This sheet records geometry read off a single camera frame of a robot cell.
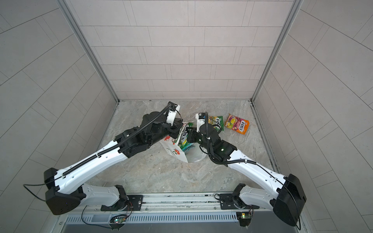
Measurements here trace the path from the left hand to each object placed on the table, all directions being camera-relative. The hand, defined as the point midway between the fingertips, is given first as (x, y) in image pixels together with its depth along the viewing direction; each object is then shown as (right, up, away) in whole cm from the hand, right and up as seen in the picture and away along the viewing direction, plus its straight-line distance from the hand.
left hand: (186, 120), depth 64 cm
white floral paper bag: (+4, -19, +12) cm, 23 cm away
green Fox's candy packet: (-2, -10, +6) cm, 12 cm away
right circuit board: (+27, -47, +4) cm, 54 cm away
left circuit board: (-30, -45, 0) cm, 54 cm away
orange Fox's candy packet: (+34, -5, +35) cm, 49 cm away
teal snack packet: (0, -17, +18) cm, 25 cm away
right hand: (-1, -5, +8) cm, 10 cm away
